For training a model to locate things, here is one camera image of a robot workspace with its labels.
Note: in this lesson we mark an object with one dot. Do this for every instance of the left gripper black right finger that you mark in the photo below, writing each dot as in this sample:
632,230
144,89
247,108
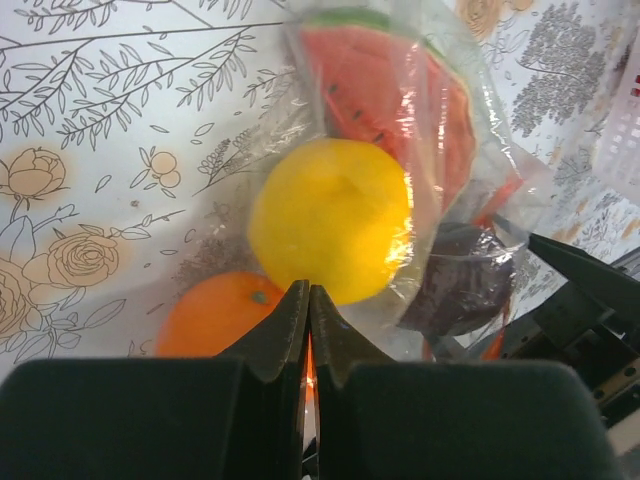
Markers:
382,419

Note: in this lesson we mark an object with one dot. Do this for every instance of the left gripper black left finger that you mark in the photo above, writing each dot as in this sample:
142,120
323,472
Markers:
237,415

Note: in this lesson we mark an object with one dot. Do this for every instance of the yellow fake lemon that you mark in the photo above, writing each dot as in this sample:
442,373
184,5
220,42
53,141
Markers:
336,213

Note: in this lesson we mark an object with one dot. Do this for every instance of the clear zip bag orange seal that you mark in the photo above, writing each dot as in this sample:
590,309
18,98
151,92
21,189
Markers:
501,195

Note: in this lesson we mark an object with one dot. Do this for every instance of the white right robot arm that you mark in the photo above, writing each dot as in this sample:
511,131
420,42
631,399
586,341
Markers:
590,324

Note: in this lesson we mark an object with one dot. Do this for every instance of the dark red fake plum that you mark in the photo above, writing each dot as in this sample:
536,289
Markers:
467,282

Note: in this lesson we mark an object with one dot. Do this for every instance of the fake watermelon slice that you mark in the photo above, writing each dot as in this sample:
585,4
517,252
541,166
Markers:
387,85

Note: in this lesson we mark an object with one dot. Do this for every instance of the floral tablecloth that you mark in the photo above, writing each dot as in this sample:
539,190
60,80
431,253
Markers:
124,145

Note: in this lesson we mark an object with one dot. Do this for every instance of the white plastic mesh basket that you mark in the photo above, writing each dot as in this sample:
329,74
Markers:
617,155

